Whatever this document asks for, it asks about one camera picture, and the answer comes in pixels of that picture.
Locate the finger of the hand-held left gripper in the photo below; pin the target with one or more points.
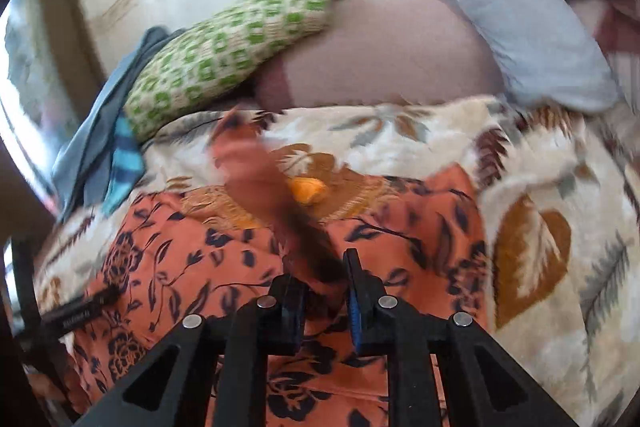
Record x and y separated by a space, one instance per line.
102 298

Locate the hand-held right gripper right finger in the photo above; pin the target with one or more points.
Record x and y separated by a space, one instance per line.
355 322

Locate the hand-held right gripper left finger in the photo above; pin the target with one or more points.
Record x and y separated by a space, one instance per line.
296 322

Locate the orange floral garment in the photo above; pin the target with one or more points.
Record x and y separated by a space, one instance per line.
200 257

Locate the teal striped cloth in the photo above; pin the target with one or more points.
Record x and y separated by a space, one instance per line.
122 167

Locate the grey-blue cloth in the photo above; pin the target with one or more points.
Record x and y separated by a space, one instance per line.
100 117

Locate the cream leaf print blanket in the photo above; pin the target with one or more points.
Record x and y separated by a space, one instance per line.
530 187

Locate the pink bed sheet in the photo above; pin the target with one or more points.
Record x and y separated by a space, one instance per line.
390 52

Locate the green patterned pillow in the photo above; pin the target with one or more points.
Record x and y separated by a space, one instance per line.
220 52

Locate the red striped cloth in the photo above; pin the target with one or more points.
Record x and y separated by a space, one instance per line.
615 32

